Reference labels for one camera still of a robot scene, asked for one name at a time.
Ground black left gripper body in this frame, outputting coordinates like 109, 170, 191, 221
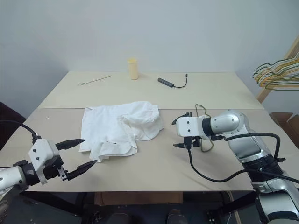
43, 155, 71, 182

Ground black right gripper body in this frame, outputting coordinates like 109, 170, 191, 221
183, 136, 201, 149

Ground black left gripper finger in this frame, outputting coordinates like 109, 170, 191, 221
67, 160, 98, 181
55, 139, 85, 150

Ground green wire hanger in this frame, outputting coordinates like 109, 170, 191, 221
253, 56, 299, 79
195, 104, 215, 154

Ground white shorts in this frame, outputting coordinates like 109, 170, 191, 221
78, 100, 164, 163

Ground dark maroon chair back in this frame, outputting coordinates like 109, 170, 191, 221
0, 102, 27, 152

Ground brown cardboard sheet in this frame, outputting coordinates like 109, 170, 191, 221
94, 191, 184, 206

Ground pale yellow plastic cup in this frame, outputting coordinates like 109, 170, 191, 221
127, 58, 140, 81

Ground wooden clothes rack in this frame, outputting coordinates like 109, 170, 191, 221
256, 35, 299, 103

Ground brown cardboard box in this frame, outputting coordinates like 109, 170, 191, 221
268, 112, 299, 150

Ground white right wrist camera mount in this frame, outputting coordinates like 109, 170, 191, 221
175, 116, 205, 138

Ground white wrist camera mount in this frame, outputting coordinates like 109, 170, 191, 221
175, 116, 205, 138
28, 139, 59, 185

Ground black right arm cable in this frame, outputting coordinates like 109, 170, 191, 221
186, 133, 299, 185

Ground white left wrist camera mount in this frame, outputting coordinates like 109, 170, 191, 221
28, 139, 59, 185

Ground black table frame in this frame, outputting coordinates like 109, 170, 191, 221
18, 191, 256, 224

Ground grey USB hub with cable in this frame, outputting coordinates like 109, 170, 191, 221
157, 74, 189, 89

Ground bunch of wire hangers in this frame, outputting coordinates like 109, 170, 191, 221
254, 59, 299, 87

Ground green wire hanger on rack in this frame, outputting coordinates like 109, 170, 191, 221
253, 56, 299, 79

